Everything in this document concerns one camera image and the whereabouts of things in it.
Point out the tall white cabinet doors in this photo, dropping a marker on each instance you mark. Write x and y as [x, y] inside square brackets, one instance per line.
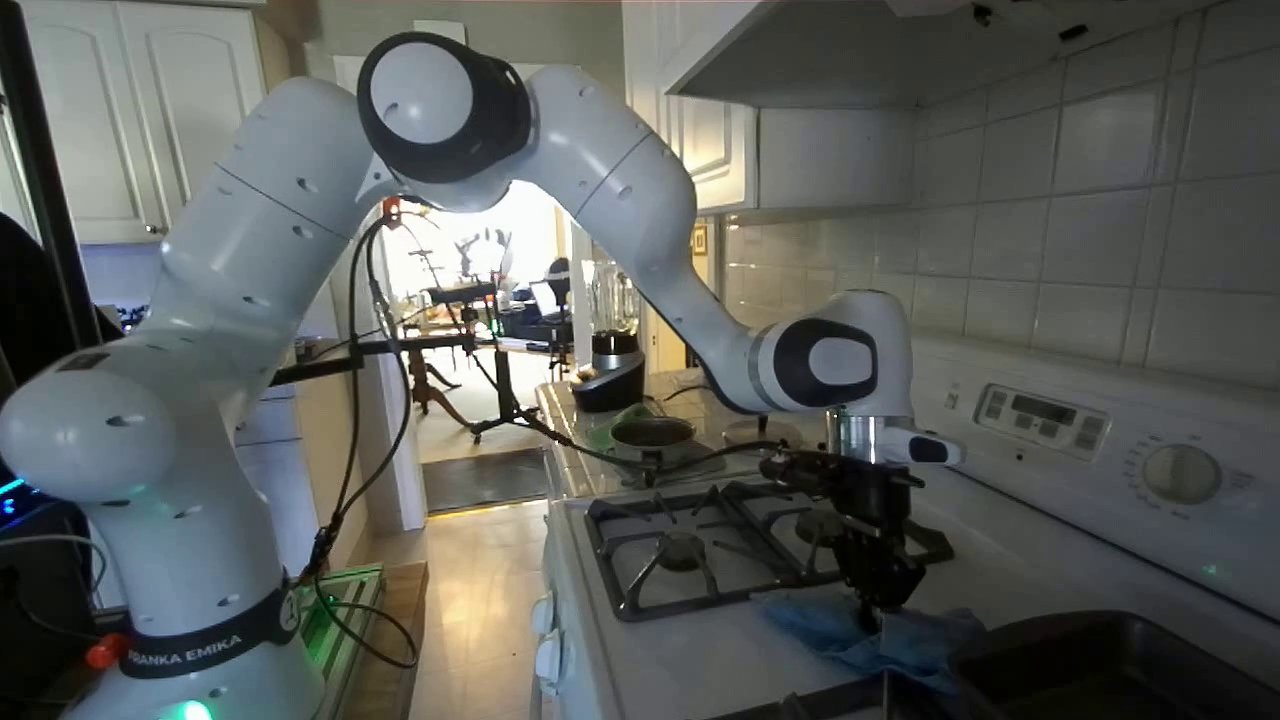
[106, 123]

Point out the white rectangular wall plate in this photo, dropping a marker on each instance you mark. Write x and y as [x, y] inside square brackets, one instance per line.
[442, 32]

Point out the black tripod with boom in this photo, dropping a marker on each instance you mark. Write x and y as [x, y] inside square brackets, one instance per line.
[425, 345]

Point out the dark floor mat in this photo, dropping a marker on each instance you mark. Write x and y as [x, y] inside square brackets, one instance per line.
[484, 480]

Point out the white stove knob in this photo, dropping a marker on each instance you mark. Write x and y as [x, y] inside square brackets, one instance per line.
[544, 623]
[549, 663]

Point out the round white stove dial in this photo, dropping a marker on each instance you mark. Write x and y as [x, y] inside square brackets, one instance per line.
[1181, 475]

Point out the glass blender jar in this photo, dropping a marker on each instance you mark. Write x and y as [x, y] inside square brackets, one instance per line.
[608, 305]

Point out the white upper cabinet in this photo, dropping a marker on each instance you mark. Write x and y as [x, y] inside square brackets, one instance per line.
[825, 161]

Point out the stove digital display panel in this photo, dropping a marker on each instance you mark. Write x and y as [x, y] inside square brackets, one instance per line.
[1041, 409]

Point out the brown floor rug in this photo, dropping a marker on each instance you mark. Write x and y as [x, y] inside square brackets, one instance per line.
[392, 680]

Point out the black slanted pole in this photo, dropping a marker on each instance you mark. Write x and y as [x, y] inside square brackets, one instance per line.
[31, 161]

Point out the white range hood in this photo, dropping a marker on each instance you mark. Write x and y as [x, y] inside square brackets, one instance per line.
[866, 54]

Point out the green lit base plate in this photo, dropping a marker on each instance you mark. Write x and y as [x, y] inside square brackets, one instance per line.
[349, 593]

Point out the blue cloth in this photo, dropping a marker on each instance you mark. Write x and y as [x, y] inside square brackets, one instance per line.
[825, 630]

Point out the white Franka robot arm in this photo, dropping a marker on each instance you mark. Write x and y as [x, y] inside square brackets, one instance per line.
[265, 243]

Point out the black equipment box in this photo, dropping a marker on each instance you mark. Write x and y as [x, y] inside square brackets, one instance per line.
[40, 603]

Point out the black burner grate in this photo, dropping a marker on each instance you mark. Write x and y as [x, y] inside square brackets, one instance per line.
[643, 603]

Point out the orange round button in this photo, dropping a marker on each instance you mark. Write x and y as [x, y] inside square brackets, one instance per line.
[106, 654]

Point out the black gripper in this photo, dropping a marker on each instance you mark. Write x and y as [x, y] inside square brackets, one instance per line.
[878, 513]

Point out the white gas stove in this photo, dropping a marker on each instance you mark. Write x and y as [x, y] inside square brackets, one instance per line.
[693, 654]

